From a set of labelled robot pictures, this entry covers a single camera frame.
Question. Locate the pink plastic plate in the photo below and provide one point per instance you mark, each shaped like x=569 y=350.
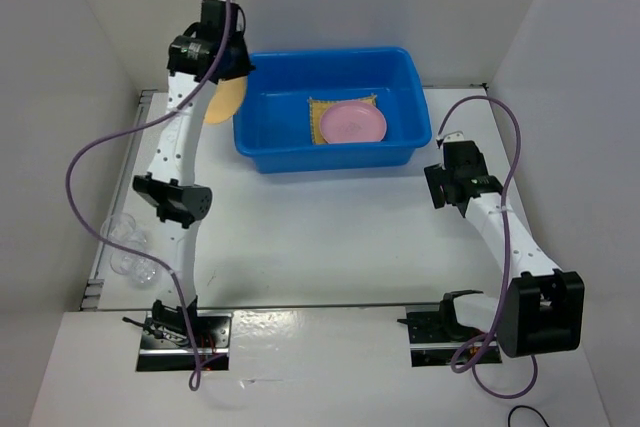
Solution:
x=352 y=122

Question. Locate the clear plastic cup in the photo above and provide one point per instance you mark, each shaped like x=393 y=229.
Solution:
x=122 y=228
x=140 y=271

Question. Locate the orange plastic plate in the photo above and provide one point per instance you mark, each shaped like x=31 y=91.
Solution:
x=226 y=101

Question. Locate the blue plastic bin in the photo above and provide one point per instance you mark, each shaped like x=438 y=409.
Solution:
x=273 y=126

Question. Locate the metal base plate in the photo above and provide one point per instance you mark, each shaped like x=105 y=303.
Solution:
x=161 y=350
x=432 y=342

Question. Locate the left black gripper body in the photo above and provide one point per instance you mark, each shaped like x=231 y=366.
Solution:
x=232 y=47

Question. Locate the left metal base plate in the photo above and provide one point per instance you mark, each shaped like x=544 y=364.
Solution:
x=161 y=350

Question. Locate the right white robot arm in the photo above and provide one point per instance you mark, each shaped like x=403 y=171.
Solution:
x=539 y=308

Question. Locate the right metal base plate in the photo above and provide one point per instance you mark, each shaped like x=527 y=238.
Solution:
x=432 y=342

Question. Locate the bamboo woven mat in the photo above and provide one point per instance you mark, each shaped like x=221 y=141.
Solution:
x=317 y=109

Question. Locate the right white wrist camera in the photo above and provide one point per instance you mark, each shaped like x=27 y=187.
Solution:
x=452 y=137

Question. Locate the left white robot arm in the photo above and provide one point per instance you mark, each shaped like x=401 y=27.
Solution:
x=208 y=71

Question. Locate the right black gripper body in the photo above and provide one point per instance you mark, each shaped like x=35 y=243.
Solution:
x=482 y=161

